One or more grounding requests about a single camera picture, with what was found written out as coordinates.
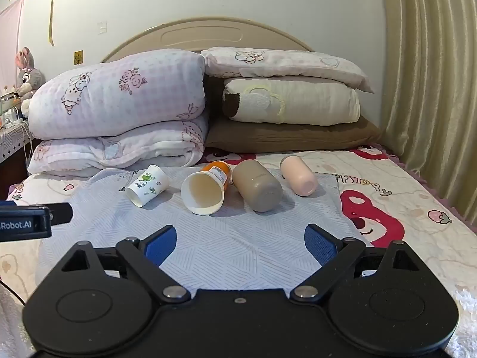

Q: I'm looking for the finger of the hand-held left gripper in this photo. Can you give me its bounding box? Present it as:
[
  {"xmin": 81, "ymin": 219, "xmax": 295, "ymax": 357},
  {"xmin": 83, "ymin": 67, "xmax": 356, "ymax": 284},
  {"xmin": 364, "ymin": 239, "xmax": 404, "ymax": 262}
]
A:
[{"xmin": 49, "ymin": 202, "xmax": 74, "ymax": 225}]

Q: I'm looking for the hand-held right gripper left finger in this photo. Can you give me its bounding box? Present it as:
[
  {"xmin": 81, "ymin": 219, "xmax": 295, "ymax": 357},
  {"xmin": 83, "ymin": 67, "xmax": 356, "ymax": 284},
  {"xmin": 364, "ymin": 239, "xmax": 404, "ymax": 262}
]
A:
[{"xmin": 60, "ymin": 226, "xmax": 191, "ymax": 304}]

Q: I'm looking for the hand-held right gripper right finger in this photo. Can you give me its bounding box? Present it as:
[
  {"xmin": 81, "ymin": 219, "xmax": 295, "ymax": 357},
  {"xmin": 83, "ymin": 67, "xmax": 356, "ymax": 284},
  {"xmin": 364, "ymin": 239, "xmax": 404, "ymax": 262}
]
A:
[{"xmin": 291, "ymin": 224, "xmax": 420, "ymax": 303}]

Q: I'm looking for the white cup with green print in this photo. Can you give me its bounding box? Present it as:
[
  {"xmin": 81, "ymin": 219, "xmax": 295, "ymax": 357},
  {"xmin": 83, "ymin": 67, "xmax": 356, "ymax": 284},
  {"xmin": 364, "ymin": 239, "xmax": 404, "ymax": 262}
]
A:
[{"xmin": 125, "ymin": 164, "xmax": 169, "ymax": 208}]

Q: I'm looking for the orange and white paper cup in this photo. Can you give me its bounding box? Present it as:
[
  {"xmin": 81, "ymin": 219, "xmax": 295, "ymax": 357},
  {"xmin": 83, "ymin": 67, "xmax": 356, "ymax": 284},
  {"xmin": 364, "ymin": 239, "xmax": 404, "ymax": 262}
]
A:
[{"xmin": 181, "ymin": 160, "xmax": 232, "ymax": 216}]

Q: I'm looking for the pink plastic cup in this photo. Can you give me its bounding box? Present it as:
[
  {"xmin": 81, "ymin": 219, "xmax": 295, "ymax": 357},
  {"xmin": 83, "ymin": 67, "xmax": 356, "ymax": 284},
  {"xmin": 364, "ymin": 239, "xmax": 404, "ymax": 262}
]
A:
[{"xmin": 280, "ymin": 155, "xmax": 318, "ymax": 197}]

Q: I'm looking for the taupe plastic cup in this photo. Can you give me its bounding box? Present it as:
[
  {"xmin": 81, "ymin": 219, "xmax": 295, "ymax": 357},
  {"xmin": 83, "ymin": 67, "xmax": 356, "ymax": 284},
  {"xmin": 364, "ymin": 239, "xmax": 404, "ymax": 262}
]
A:
[{"xmin": 232, "ymin": 159, "xmax": 284, "ymax": 212}]

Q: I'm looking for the grey textured mat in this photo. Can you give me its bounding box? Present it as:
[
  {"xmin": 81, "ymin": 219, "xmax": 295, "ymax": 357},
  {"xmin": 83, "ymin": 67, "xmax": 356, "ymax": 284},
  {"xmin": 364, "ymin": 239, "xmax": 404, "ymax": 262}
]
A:
[{"xmin": 35, "ymin": 164, "xmax": 373, "ymax": 295}]

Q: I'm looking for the bedside table with lace cover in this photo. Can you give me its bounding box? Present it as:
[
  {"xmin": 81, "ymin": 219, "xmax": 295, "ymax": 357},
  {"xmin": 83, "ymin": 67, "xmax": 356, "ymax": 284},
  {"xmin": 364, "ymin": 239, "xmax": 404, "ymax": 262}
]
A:
[{"xmin": 0, "ymin": 121, "xmax": 35, "ymax": 199}]

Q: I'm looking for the brown pillow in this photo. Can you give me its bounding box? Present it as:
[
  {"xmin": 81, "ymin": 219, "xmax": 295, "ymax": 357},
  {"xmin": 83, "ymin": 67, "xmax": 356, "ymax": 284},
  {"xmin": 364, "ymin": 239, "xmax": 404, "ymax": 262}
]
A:
[{"xmin": 204, "ymin": 76, "xmax": 384, "ymax": 154}]

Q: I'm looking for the folded pink floral quilt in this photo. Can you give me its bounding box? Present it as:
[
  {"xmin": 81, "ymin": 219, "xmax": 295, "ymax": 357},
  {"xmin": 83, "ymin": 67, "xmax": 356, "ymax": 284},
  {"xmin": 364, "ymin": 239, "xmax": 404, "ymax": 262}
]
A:
[{"xmin": 28, "ymin": 49, "xmax": 209, "ymax": 178}]

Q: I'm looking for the grey plush bunny toy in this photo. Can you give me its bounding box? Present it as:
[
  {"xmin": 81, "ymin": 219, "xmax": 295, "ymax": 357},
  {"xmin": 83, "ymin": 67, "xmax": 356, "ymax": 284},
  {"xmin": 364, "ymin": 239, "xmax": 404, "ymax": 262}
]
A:
[{"xmin": 15, "ymin": 47, "xmax": 46, "ymax": 118}]

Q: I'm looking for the cream pillow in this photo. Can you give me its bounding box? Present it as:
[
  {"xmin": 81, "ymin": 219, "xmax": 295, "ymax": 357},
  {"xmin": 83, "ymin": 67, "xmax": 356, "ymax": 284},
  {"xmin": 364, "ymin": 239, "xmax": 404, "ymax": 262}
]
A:
[{"xmin": 222, "ymin": 78, "xmax": 361, "ymax": 126}]

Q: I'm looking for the white fluffy blanket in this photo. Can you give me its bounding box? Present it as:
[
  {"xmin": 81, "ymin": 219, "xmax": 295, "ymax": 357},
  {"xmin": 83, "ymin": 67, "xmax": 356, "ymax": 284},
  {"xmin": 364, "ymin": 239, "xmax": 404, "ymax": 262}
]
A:
[{"xmin": 445, "ymin": 287, "xmax": 477, "ymax": 358}]

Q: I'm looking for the pink window blind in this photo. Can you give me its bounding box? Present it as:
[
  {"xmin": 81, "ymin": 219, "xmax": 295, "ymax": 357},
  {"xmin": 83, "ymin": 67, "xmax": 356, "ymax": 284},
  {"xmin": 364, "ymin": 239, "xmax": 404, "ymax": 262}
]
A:
[{"xmin": 0, "ymin": 0, "xmax": 25, "ymax": 90}]

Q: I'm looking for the pink checked pillow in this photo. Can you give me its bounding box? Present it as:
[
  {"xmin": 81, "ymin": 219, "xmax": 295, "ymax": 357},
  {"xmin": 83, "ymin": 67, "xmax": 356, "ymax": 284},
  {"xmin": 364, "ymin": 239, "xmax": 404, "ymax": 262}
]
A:
[{"xmin": 200, "ymin": 47, "xmax": 374, "ymax": 94}]

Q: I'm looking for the beige pleated curtain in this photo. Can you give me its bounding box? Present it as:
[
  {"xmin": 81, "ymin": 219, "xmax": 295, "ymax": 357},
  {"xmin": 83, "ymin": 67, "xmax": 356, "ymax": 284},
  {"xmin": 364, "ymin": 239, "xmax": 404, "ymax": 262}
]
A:
[{"xmin": 380, "ymin": 0, "xmax": 477, "ymax": 228}]

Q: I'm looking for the yellow tape strip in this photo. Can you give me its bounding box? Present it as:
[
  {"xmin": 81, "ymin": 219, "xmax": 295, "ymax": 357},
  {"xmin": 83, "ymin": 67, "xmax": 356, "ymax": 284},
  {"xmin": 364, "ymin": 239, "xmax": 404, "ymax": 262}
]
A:
[{"xmin": 48, "ymin": 0, "xmax": 61, "ymax": 47}]

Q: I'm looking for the beige wooden headboard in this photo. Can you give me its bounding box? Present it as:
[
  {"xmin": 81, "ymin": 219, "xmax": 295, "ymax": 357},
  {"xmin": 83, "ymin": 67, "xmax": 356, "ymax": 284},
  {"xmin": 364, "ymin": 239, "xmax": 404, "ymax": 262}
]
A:
[{"xmin": 100, "ymin": 17, "xmax": 314, "ymax": 64}]

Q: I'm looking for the black cable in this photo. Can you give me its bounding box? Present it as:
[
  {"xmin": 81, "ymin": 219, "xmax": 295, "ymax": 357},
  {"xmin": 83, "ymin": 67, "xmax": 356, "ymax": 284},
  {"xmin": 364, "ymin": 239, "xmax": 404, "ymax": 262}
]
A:
[{"xmin": 0, "ymin": 280, "xmax": 30, "ymax": 303}]

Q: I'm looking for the white charging cable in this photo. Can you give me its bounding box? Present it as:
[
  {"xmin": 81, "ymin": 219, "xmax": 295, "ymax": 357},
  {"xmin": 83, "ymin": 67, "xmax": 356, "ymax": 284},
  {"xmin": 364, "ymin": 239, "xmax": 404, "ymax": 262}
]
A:
[{"xmin": 11, "ymin": 106, "xmax": 33, "ymax": 174}]

